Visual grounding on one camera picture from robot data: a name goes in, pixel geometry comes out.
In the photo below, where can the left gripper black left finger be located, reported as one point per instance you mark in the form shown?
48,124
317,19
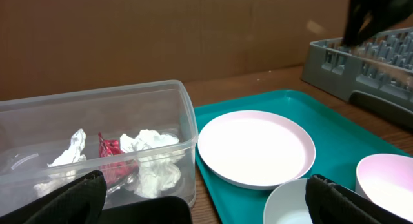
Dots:
80,201

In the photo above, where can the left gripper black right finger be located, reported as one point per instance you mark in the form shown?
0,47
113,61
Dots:
331,203

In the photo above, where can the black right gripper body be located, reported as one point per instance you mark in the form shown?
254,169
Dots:
366,18

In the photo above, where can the small white napkin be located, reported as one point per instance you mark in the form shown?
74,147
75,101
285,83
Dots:
71,155

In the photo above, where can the grey bowl of rice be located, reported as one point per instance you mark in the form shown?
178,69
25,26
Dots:
287,205

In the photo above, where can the red snack wrapper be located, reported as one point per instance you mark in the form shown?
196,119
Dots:
117,173

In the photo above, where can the white shallow bowl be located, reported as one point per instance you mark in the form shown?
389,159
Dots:
386,180

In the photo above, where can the wooden chopstick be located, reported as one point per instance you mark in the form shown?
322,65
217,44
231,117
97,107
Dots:
403,75

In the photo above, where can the grey dishwasher rack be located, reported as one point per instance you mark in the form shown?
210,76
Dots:
331,67

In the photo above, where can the teal serving tray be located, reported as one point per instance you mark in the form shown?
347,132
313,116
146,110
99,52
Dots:
340,145

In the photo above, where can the clear plastic bin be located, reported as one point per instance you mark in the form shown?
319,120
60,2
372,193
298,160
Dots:
37,130

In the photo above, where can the white round plate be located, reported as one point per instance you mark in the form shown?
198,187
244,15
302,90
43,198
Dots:
255,149

